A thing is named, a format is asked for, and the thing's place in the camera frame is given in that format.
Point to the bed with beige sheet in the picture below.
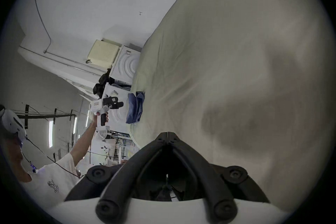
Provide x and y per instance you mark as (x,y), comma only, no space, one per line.
(236,60)

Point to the blue garment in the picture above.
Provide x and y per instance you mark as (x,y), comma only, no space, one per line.
(135,107)

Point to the person's left hand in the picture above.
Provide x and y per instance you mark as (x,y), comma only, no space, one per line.
(94,119)

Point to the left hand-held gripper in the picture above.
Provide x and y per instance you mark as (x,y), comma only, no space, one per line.
(95,106)

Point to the white head-worn camera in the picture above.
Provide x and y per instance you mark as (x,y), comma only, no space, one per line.
(11,123)

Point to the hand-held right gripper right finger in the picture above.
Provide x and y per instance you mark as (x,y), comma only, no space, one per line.
(207,181)

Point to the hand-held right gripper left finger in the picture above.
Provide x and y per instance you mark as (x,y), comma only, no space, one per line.
(123,181)

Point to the person's body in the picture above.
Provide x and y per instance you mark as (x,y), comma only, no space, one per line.
(52,186)

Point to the person's left forearm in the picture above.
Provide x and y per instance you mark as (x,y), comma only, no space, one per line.
(82,141)

